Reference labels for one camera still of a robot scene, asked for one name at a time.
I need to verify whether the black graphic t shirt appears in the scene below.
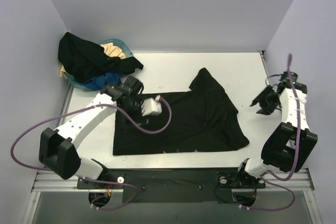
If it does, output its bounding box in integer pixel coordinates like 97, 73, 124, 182
113, 68, 249, 156

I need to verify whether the cream t shirt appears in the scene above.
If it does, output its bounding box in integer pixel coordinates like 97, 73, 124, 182
59, 42, 126, 79

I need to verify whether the teal plastic basket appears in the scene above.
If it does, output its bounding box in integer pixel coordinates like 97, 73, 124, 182
62, 39, 133, 91

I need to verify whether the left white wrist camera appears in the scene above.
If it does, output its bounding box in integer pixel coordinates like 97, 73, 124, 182
141, 95, 162, 116

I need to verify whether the aluminium frame rail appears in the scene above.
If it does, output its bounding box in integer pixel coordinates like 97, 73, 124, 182
31, 169, 314, 192

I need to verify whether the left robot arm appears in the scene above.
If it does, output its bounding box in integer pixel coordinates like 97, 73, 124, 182
38, 76, 144, 188

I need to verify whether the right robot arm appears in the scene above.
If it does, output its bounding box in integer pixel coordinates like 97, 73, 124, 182
234, 71, 318, 187

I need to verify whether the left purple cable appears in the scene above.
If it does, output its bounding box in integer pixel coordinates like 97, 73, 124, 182
9, 97, 173, 211

